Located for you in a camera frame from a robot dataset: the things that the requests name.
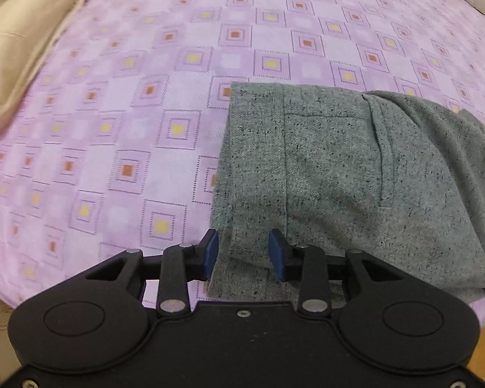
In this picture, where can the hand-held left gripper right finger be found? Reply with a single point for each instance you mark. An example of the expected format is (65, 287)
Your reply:
(277, 256)

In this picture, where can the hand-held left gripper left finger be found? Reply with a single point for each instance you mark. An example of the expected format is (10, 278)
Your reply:
(210, 255)

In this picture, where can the grey speckled pants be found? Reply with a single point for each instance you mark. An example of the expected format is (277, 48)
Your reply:
(331, 178)

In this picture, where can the purple checked bedsheet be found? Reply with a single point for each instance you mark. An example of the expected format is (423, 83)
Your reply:
(145, 68)

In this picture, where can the beige quilt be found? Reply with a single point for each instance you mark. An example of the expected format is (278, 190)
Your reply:
(28, 36)

